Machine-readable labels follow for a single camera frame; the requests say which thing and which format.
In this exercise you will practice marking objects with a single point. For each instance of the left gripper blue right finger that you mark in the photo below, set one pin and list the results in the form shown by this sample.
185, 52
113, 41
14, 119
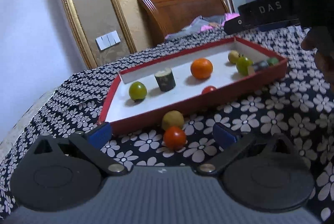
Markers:
233, 146

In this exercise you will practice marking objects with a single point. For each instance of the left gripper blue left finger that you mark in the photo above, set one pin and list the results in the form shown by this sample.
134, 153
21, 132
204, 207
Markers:
90, 144

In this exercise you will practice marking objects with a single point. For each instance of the red tomato front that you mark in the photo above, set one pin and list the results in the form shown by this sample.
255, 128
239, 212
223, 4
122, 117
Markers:
174, 138

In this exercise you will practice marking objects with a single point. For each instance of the small red cherry tomato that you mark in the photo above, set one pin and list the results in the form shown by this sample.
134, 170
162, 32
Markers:
208, 89

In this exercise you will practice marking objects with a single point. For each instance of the yellow-brown longan fruit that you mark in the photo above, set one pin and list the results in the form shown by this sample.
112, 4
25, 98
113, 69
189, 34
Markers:
172, 118

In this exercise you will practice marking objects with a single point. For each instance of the green cucumber chunk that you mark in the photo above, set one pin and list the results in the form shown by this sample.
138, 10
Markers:
272, 61

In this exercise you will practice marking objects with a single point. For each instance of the green tomato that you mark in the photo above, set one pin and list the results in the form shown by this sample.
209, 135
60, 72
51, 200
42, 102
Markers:
242, 65
137, 91

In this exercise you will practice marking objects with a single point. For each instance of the orange mandarin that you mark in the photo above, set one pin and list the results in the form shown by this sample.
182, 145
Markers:
201, 68

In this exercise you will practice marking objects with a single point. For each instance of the brown kiwi fruit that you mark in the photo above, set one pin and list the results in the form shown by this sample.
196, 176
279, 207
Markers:
233, 57

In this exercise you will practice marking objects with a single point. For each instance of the dark sugarcane piece small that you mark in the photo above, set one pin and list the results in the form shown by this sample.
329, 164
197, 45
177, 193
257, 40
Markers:
165, 79

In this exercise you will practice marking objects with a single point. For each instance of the person's right hand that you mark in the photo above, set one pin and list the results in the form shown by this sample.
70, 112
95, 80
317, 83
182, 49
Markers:
319, 38

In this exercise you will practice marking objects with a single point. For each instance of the black floral tablecloth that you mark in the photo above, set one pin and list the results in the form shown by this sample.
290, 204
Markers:
300, 105

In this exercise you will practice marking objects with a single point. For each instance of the red shallow cardboard tray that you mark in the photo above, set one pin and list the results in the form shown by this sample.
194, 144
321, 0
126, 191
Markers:
126, 115

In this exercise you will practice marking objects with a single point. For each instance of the grey and pink bedding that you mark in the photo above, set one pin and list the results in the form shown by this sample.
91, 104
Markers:
201, 24

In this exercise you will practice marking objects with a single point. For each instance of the wooden bed headboard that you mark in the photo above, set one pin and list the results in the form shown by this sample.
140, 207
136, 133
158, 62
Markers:
163, 17

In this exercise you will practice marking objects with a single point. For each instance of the white wall switch panel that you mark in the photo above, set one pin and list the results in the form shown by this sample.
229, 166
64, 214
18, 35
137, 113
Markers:
108, 40

